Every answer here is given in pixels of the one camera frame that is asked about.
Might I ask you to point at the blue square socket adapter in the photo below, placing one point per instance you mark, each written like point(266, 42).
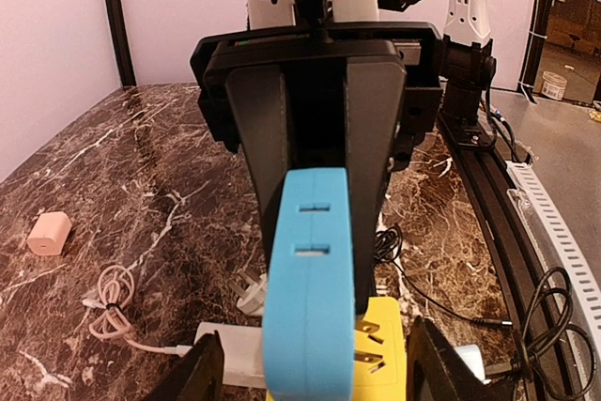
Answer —
point(312, 253)

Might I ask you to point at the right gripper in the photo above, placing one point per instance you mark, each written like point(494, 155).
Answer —
point(375, 86)

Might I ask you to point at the pink charger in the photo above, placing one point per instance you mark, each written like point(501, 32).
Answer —
point(49, 234)

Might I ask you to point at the yellow cube socket adapter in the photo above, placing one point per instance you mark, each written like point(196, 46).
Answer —
point(371, 349)

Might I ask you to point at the white usb charger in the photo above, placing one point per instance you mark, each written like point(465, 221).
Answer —
point(242, 348)

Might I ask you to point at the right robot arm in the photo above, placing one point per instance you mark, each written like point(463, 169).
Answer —
point(326, 101)

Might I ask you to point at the white slotted cable duct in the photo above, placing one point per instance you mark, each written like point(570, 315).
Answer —
point(553, 242)

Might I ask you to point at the light blue charger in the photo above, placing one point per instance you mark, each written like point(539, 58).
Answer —
point(472, 357)

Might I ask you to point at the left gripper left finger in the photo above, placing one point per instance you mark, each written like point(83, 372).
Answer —
point(198, 377)

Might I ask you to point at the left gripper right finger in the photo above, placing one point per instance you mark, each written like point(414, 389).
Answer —
point(435, 371)

